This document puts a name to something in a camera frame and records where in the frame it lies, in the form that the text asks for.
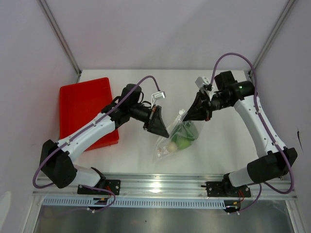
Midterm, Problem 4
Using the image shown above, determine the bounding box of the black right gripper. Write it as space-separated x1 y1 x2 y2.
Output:
182 89 232 121

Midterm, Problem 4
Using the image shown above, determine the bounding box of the left aluminium corner post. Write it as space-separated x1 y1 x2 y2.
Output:
37 0 81 76

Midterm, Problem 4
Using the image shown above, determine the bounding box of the right aluminium corner post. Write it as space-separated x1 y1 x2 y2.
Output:
253 0 298 70

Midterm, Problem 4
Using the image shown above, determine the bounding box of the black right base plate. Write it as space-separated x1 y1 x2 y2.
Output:
201 181 251 198

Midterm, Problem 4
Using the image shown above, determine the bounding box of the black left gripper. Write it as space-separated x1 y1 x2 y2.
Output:
129 104 169 138

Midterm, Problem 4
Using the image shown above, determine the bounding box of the green bell pepper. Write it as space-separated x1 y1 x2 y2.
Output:
170 121 199 142

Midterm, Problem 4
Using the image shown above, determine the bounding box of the aluminium rail frame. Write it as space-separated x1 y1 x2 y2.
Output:
32 173 297 201

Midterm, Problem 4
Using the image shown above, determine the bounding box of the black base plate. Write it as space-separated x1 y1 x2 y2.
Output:
201 181 251 198
77 180 121 195

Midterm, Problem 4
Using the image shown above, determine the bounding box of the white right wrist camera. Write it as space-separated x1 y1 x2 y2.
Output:
195 76 215 99

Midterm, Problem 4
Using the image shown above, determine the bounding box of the red plastic tray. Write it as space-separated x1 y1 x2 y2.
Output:
59 77 112 139

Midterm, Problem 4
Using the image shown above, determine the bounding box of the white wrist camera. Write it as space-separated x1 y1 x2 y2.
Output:
195 76 215 99
151 91 166 105

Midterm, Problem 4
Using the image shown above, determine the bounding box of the aluminium corner post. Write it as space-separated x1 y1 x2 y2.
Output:
253 0 298 70
37 0 81 76

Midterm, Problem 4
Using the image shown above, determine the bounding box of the green round lime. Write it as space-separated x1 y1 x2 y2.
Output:
176 138 191 150

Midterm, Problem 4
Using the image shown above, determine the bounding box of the clear zip top bag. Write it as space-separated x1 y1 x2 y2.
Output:
152 109 204 163

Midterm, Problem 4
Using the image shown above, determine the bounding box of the white slotted cable duct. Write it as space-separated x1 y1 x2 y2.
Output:
43 197 226 209

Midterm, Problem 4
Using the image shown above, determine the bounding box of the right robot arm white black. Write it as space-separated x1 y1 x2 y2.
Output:
184 71 297 196

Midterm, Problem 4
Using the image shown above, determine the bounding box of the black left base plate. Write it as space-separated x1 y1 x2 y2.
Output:
77 180 121 195

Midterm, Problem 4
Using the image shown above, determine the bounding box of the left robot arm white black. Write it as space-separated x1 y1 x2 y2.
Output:
39 83 169 194

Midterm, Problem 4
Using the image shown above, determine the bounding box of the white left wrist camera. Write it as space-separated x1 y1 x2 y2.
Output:
151 91 166 105

